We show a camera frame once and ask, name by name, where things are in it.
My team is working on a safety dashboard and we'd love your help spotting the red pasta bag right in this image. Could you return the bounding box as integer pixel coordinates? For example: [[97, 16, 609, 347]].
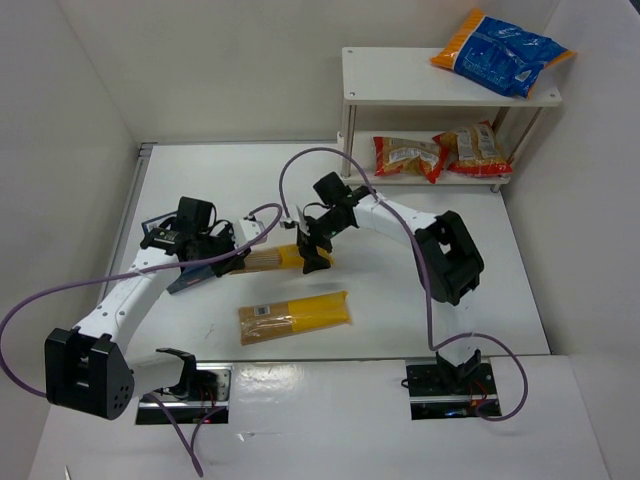
[[433, 120, 513, 178]]

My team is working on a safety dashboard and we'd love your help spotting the yellow spaghetti pack on table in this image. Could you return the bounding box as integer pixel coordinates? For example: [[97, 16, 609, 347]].
[[238, 291, 351, 346]]

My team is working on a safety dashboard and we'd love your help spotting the red pasta bag left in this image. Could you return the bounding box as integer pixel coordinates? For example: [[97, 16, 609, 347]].
[[373, 136, 449, 184]]

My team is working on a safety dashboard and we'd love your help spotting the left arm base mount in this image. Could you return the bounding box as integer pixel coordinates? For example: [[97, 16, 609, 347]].
[[134, 359, 233, 425]]

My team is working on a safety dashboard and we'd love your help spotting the metal table edge rail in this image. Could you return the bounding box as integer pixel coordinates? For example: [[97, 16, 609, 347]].
[[104, 142, 158, 276]]

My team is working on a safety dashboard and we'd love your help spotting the blue orange pasta bag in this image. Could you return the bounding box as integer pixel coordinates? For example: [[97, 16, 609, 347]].
[[430, 8, 575, 98]]

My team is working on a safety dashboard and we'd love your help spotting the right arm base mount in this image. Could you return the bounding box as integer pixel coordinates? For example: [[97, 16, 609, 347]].
[[400, 359, 502, 421]]

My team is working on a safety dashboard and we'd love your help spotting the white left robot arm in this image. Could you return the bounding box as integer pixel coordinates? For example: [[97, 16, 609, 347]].
[[44, 197, 263, 420]]

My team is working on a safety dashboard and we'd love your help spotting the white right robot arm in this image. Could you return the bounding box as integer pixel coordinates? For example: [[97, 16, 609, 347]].
[[285, 172, 484, 386]]

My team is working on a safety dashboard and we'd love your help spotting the blue Barilla pasta box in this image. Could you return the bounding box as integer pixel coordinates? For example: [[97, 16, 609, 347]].
[[141, 211, 215, 295]]

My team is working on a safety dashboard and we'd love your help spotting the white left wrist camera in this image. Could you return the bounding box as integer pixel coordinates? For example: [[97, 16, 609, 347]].
[[233, 218, 265, 246]]

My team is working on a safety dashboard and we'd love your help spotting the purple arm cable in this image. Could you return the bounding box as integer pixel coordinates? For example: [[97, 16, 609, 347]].
[[0, 202, 285, 479], [277, 145, 530, 424]]

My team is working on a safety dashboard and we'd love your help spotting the red pasta bag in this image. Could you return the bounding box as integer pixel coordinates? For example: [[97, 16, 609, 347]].
[[433, 120, 513, 178], [373, 136, 449, 184]]

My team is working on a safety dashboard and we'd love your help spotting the yellow spaghetti pack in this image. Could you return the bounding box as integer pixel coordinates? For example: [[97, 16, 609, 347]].
[[238, 291, 351, 346], [230, 244, 304, 275]]

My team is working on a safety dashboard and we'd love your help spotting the white two-tier shelf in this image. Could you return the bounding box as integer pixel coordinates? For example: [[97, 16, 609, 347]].
[[338, 47, 562, 175]]

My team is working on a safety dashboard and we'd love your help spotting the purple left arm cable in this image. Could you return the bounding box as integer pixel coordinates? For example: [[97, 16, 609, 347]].
[[0, 202, 285, 479]]

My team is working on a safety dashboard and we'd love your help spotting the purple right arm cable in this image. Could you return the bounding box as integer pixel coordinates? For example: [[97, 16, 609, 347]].
[[277, 145, 530, 424]]

